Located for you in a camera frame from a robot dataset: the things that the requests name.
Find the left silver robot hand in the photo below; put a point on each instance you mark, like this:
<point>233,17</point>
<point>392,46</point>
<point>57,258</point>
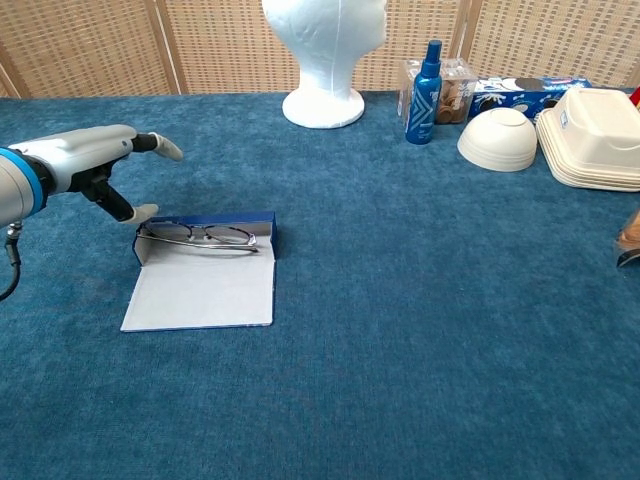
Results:
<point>85,150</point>

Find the black-rimmed eyeglasses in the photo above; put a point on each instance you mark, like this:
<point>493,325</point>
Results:
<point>225,234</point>

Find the blue glasses case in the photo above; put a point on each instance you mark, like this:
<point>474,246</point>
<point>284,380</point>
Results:
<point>200,295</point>

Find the woven bamboo folding screen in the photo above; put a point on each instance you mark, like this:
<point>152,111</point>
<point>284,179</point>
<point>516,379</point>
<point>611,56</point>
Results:
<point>100,45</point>

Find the white foam mannequin head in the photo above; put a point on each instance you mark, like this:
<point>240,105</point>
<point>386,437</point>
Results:
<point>325,50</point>

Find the blue spray bottle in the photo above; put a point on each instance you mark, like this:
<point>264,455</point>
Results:
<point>424,100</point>

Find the blue table cloth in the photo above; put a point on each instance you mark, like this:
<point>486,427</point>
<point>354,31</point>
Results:
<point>400,300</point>

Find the clear plastic cookie box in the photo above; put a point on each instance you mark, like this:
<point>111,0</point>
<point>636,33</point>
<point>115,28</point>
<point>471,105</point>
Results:
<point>455,95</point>

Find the white upturned bowl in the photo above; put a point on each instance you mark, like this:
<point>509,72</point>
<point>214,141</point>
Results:
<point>497,142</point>

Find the blue Oreo cookie box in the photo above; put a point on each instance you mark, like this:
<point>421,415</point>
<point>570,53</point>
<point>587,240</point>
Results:
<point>530,92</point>

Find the beige lunch box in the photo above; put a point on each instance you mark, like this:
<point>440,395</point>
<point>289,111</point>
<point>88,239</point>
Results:
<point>590,140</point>

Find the bread in clear bag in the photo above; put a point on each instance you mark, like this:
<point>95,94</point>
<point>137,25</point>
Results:
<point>631,240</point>

